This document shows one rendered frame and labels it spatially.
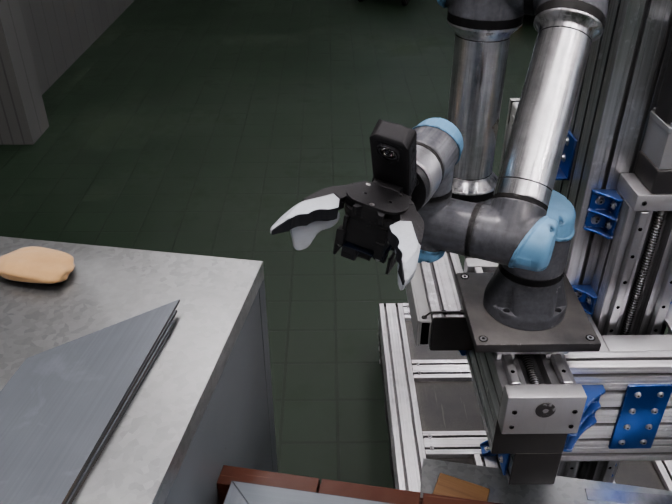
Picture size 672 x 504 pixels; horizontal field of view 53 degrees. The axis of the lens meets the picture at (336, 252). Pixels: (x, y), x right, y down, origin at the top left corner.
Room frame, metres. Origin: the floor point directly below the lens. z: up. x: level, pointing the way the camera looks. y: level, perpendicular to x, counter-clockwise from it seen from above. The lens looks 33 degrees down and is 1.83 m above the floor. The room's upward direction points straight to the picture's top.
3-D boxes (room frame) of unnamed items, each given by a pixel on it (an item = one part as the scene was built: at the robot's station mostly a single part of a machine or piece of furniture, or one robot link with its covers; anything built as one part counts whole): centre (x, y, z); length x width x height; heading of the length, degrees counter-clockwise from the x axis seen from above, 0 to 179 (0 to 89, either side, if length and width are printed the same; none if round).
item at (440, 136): (0.84, -0.12, 1.43); 0.11 x 0.08 x 0.09; 155
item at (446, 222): (0.83, -0.14, 1.34); 0.11 x 0.08 x 0.11; 65
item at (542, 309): (1.02, -0.36, 1.09); 0.15 x 0.15 x 0.10
